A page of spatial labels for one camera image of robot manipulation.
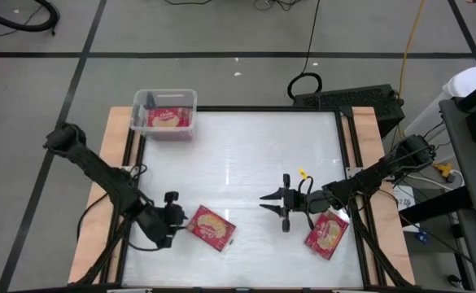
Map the black aluminium table frame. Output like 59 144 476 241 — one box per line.
74 106 416 293

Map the black perforated computer case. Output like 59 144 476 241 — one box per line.
292 83 406 138

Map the black corrugated hose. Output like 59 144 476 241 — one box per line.
0 0 61 34

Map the black cable bundle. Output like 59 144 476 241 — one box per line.
252 0 304 12

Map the white power cable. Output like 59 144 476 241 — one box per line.
402 168 465 192

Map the black power cable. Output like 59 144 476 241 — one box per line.
286 0 324 101

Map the yellow extension cord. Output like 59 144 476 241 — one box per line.
395 0 454 180

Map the red Orville popcorn bag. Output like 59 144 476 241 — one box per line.
146 107 193 129
186 204 238 252
304 209 350 261

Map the white plastic trash bin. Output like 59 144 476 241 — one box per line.
403 66 476 164

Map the white paper sheet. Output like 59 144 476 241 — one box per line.
391 185 417 212

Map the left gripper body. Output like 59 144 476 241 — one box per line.
151 191 186 248

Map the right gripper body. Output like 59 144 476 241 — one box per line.
281 173 310 233

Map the plywood base board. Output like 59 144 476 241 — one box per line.
67 106 417 286

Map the clear plastic bin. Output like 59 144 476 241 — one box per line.
129 88 199 142

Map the black caster wheel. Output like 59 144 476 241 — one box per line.
444 274 463 290

